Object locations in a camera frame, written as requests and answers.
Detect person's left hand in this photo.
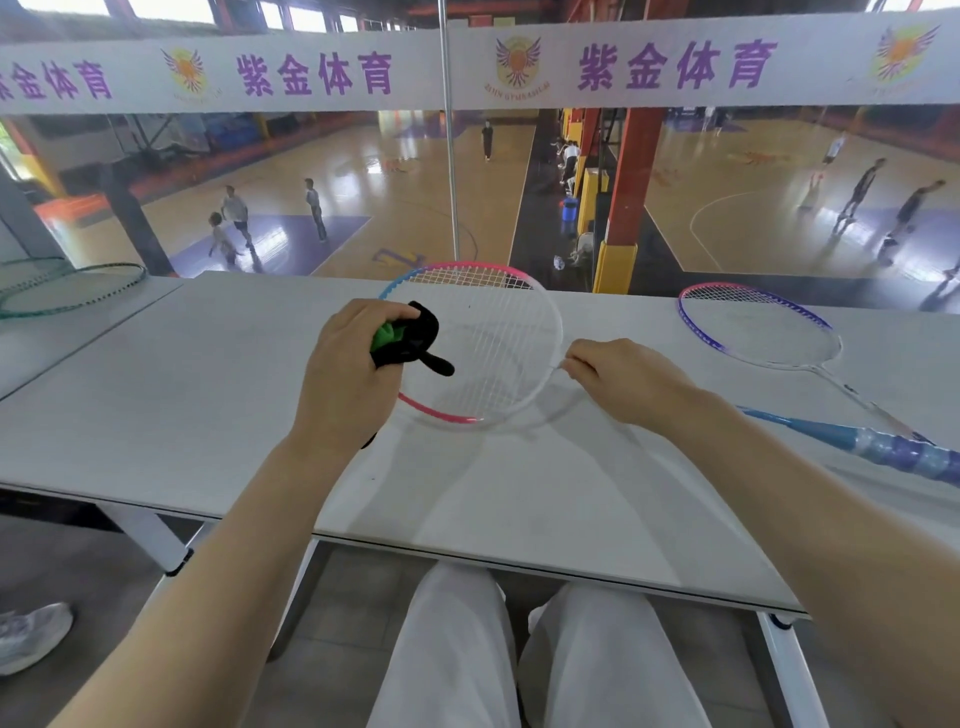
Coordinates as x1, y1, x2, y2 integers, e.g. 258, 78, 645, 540
288, 298, 423, 459

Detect person's right hand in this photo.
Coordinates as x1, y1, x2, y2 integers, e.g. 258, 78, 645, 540
560, 338, 725, 440

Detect green black cleaning cloth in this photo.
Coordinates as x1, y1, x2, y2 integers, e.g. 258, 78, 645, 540
359, 300, 457, 451

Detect purple pink badminton racket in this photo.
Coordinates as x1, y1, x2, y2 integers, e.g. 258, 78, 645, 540
677, 281, 935, 445

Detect pink blue badminton racket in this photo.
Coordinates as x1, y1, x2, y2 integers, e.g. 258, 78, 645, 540
377, 260, 960, 489

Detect person's right forearm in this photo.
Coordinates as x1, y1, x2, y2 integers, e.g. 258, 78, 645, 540
674, 393, 960, 728

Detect person's left forearm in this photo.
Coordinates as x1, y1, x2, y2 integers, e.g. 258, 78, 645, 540
48, 434, 361, 728

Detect green badminton racket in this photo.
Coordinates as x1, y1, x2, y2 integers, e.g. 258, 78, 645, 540
0, 256, 149, 322

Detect person's white trousers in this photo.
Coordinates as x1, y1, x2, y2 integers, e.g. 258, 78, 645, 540
367, 562, 714, 728

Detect group of distant people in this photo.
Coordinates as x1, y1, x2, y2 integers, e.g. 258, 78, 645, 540
208, 104, 960, 279

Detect red pillar with yellow base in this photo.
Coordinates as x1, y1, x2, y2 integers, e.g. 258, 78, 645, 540
592, 107, 669, 296

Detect white table leg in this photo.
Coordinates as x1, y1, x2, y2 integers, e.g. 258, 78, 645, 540
266, 539, 324, 665
95, 502, 196, 577
755, 611, 832, 728

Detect metal window mullion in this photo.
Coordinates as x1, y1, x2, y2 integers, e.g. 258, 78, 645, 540
437, 0, 462, 262

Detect white banner with purple print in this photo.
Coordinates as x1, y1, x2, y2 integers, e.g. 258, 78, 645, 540
0, 7, 960, 118

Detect white shoe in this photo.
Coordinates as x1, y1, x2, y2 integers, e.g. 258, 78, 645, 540
0, 602, 75, 678

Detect yellow padded post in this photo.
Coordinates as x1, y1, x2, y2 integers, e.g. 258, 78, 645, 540
577, 166, 610, 234

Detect dark hoop post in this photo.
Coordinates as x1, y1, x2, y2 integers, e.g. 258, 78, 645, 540
89, 161, 179, 279

